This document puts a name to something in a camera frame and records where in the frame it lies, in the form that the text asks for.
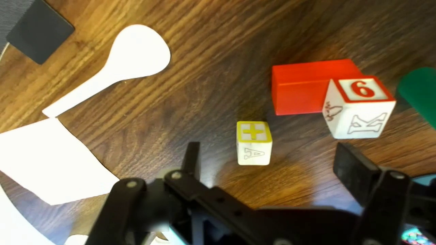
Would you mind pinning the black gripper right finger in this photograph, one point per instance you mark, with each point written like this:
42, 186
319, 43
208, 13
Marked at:
390, 199

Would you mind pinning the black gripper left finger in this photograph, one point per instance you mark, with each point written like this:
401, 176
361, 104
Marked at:
198, 216

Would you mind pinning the yellow-edged wooden dice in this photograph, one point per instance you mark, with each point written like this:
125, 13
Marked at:
253, 144

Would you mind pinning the red-edged number six dice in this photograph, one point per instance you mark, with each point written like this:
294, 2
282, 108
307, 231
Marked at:
357, 108

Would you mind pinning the green cylinder block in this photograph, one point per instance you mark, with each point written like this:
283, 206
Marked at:
418, 91

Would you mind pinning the orange plush block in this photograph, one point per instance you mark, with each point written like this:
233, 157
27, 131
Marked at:
300, 89

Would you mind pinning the blue bowl of beads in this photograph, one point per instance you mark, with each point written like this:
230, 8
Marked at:
418, 236

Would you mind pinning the flat white napkin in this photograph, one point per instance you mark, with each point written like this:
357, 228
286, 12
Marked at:
45, 172

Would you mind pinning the white plastic spoon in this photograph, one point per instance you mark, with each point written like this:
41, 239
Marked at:
136, 52

